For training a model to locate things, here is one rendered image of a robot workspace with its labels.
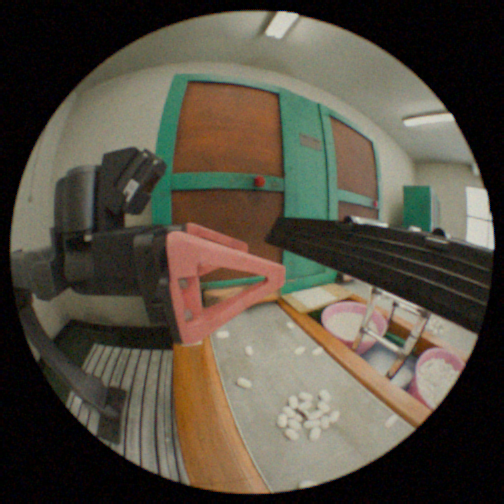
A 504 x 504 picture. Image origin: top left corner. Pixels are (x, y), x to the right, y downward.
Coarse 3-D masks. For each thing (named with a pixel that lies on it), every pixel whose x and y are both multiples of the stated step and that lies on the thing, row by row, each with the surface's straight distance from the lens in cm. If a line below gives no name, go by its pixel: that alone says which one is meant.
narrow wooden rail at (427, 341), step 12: (348, 300) 84; (360, 300) 82; (360, 312) 81; (384, 312) 77; (396, 324) 74; (408, 324) 75; (408, 336) 74; (432, 336) 76; (420, 348) 75; (432, 348) 74; (444, 348) 74; (456, 348) 79; (444, 360) 76; (456, 360) 76
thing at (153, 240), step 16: (144, 240) 10; (160, 240) 13; (144, 256) 11; (160, 256) 15; (144, 272) 11; (160, 272) 15; (112, 288) 16; (128, 288) 15; (144, 288) 11; (144, 304) 12; (160, 304) 12; (160, 320) 12
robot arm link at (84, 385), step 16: (16, 288) 46; (32, 320) 44; (32, 336) 43; (48, 336) 44; (48, 352) 43; (64, 368) 43; (80, 368) 46; (80, 384) 44; (96, 384) 45; (96, 400) 44
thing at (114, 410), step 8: (112, 392) 60; (120, 392) 59; (112, 400) 58; (120, 400) 57; (104, 408) 50; (112, 408) 52; (120, 408) 56; (104, 416) 53; (112, 416) 53; (120, 416) 55; (104, 424) 57; (112, 424) 55; (120, 424) 54; (104, 432) 56; (112, 432) 55; (120, 432) 54; (112, 440) 55; (120, 440) 54
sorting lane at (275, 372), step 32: (256, 320) 63; (288, 320) 64; (224, 352) 51; (256, 352) 51; (288, 352) 51; (224, 384) 44; (256, 384) 44; (288, 384) 44; (320, 384) 46; (352, 384) 48; (256, 416) 40; (352, 416) 44; (384, 416) 47; (256, 448) 38; (288, 448) 38; (320, 448) 40; (352, 448) 42; (384, 448) 45; (288, 480) 38; (320, 480) 40
